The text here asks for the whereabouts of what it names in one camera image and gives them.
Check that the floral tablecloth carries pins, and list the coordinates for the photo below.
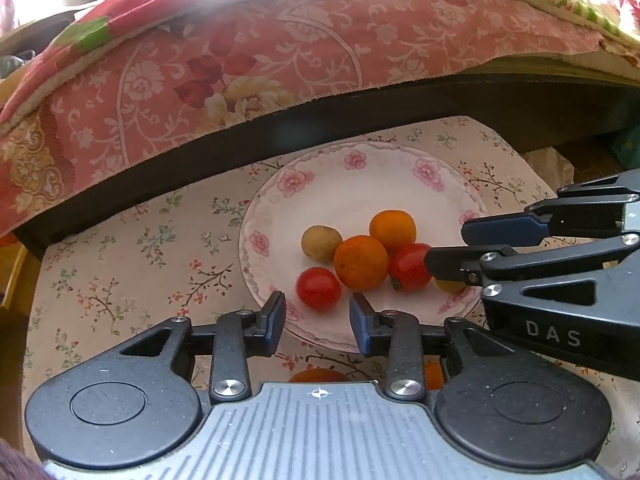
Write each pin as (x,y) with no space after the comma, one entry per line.
(150,260)

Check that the wooden nightstand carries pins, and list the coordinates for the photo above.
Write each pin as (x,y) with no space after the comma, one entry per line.
(12,280)

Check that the orange mandarin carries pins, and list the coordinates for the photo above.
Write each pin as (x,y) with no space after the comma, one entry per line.
(392,230)
(433,375)
(361,262)

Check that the dark maroon cloth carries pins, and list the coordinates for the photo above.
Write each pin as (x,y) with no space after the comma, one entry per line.
(17,462)

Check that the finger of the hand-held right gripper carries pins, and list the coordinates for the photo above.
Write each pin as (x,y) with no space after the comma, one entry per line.
(455,262)
(500,227)

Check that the small yellow-brown fruit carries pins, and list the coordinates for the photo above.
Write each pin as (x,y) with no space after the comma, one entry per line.
(450,286)

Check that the red floral bed blanket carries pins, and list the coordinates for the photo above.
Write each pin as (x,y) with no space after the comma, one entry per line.
(250,60)

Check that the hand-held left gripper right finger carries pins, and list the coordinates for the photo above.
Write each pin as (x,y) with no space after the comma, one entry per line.
(357,327)

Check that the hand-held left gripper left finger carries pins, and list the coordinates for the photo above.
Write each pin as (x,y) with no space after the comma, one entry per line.
(274,322)

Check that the white floral plate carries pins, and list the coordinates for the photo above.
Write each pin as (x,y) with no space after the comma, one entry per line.
(360,190)

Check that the dark bed frame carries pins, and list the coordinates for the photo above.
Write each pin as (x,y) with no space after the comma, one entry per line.
(350,120)

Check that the small brown potato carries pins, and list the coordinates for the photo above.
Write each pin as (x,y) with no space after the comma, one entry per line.
(321,243)

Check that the red tomato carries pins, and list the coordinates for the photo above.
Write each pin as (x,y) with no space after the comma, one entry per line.
(318,287)
(407,269)

